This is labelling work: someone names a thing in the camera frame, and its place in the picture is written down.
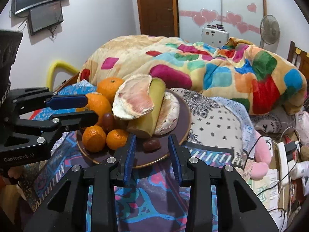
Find large orange with sticker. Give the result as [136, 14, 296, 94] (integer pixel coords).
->
[76, 92, 112, 127]

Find small mandarin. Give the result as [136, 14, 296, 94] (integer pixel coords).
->
[82, 125, 106, 152]
[106, 129, 129, 150]

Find standing electric fan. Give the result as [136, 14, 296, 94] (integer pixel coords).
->
[260, 15, 280, 48]

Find blue patterned cloth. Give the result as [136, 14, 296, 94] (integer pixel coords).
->
[30, 80, 96, 121]

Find pomelo segment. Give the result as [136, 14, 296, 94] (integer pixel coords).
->
[112, 74, 154, 120]
[154, 92, 180, 136]

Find wooden bed headboard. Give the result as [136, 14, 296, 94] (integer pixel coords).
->
[288, 41, 309, 81]

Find yellow foam tube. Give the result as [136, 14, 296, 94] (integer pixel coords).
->
[46, 60, 80, 91]

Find frosted heart wardrobe doors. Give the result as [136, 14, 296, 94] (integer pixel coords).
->
[177, 0, 264, 45]

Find white device box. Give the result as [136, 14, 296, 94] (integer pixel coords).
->
[202, 24, 229, 48]

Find pink plush toy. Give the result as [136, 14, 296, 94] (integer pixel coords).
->
[250, 131, 272, 180]

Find small wall monitor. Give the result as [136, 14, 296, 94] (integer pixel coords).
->
[28, 1, 63, 36]

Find brown wooden door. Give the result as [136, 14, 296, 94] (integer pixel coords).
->
[137, 0, 179, 37]

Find white dotted cloth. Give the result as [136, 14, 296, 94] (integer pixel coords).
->
[171, 88, 256, 169]

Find dark red grape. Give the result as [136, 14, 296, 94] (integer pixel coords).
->
[102, 113, 115, 134]

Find colourful patchwork quilt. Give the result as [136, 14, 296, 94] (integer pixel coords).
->
[78, 35, 307, 115]

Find dark purple round plate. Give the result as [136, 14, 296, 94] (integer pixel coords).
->
[75, 89, 191, 169]

